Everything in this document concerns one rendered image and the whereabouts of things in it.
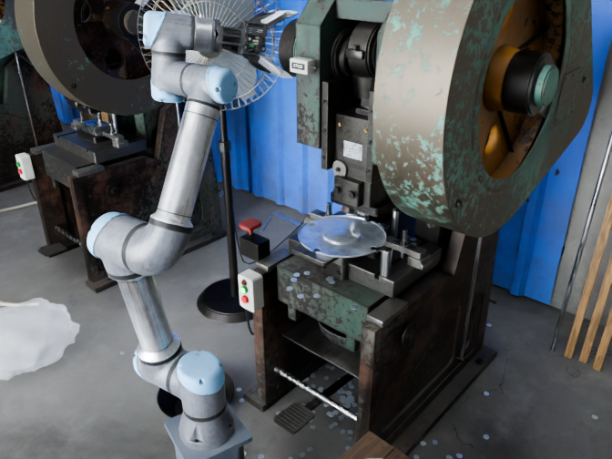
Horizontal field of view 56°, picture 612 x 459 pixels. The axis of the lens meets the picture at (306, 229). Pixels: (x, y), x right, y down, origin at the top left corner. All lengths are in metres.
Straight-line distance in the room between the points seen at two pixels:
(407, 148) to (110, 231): 0.68
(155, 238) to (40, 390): 1.51
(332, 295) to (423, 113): 0.81
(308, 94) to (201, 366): 0.87
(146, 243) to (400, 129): 0.60
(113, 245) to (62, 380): 1.42
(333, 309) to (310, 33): 0.86
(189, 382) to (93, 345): 1.36
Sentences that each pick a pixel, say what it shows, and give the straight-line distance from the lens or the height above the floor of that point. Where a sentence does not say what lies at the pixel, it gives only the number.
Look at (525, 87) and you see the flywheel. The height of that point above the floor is 1.34.
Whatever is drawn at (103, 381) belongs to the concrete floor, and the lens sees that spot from 2.62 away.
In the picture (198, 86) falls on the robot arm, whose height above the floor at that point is 1.38.
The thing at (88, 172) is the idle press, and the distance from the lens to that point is 3.00.
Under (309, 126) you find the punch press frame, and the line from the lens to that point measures 1.83.
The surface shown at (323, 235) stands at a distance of 1.87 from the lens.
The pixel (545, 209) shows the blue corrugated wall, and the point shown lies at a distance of 2.91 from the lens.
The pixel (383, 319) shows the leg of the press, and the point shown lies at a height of 0.64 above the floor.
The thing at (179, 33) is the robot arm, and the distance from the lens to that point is 1.35.
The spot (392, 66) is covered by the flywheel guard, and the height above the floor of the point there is 1.41.
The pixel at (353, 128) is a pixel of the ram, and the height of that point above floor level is 1.13.
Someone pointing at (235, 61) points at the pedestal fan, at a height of 1.22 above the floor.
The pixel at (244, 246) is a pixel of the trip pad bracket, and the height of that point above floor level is 0.68.
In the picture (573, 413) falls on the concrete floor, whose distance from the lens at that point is 2.56.
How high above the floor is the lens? 1.66
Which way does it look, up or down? 27 degrees down
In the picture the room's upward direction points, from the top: straight up
